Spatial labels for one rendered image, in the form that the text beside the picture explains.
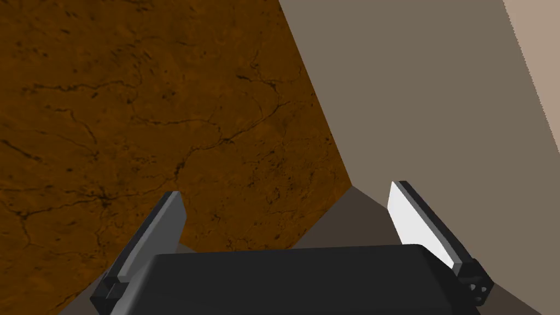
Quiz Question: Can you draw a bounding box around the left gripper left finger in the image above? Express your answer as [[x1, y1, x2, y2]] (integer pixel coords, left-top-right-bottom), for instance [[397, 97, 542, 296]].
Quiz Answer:
[[89, 190, 188, 313]]

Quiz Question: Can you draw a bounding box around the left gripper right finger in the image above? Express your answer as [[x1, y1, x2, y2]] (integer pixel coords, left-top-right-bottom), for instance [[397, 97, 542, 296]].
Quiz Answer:
[[387, 180, 495, 306]]

